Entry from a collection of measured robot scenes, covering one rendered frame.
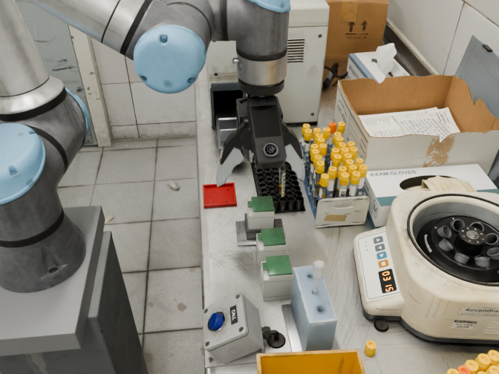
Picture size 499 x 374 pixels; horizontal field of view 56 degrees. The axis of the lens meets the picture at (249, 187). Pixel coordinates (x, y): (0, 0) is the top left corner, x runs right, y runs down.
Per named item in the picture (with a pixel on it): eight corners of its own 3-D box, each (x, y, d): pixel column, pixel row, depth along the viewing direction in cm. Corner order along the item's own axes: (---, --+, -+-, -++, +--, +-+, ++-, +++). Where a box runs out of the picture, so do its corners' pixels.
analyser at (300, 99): (207, 79, 141) (200, -28, 122) (298, 74, 143) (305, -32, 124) (212, 136, 117) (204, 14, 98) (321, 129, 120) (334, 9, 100)
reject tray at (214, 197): (203, 187, 102) (202, 184, 101) (234, 185, 102) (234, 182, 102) (203, 208, 97) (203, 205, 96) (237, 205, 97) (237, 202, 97)
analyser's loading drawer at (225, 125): (214, 115, 121) (214, 97, 118) (240, 113, 121) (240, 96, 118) (220, 163, 105) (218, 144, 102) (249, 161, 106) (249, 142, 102)
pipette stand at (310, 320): (281, 308, 78) (284, 268, 72) (322, 303, 79) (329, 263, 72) (293, 363, 70) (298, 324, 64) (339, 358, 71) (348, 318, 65)
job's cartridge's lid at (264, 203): (246, 199, 87) (246, 197, 87) (272, 197, 88) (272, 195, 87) (248, 213, 84) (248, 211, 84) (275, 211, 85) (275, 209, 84)
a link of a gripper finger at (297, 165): (310, 156, 87) (283, 123, 82) (317, 176, 82) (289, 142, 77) (296, 165, 88) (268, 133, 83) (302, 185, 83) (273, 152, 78)
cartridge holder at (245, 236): (235, 225, 93) (235, 212, 90) (281, 223, 93) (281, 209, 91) (237, 246, 89) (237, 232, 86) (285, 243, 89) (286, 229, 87)
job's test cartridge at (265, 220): (246, 222, 91) (246, 198, 87) (271, 221, 92) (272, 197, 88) (248, 237, 88) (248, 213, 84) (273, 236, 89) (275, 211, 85)
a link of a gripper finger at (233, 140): (235, 166, 81) (265, 130, 77) (236, 172, 80) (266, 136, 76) (212, 154, 79) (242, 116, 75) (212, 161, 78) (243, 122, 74)
